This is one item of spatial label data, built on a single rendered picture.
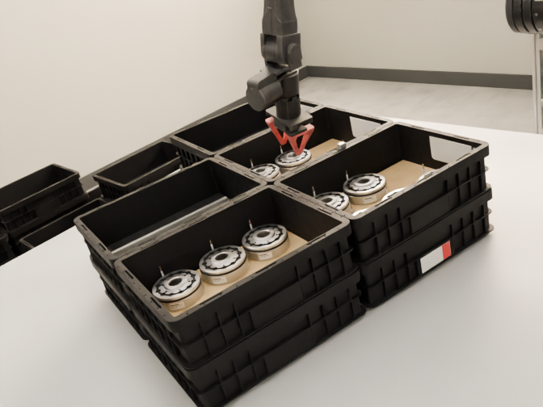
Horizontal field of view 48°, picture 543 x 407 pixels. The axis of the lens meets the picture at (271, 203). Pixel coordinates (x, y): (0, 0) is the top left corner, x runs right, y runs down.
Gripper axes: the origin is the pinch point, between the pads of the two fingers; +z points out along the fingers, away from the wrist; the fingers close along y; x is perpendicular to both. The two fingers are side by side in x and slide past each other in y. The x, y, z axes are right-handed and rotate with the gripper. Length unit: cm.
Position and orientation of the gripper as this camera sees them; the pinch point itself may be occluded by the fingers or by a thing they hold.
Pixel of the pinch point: (291, 146)
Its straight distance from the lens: 145.8
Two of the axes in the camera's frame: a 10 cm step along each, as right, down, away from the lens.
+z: 0.8, 7.8, 6.2
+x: 8.2, -4.1, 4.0
